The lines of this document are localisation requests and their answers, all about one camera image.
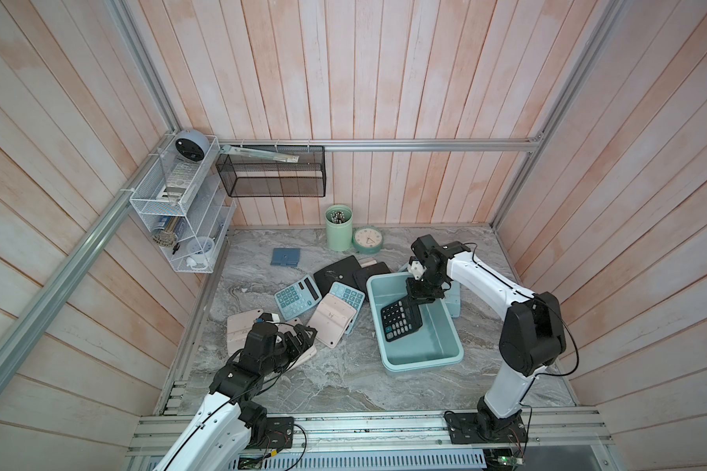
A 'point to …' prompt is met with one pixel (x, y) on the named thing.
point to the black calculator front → (401, 319)
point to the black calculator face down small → (361, 275)
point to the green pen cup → (339, 228)
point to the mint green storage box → (436, 343)
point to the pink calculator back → (366, 261)
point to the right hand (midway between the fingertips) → (411, 299)
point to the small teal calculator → (349, 295)
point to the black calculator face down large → (342, 271)
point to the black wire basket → (249, 177)
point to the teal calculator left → (298, 297)
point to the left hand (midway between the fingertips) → (308, 343)
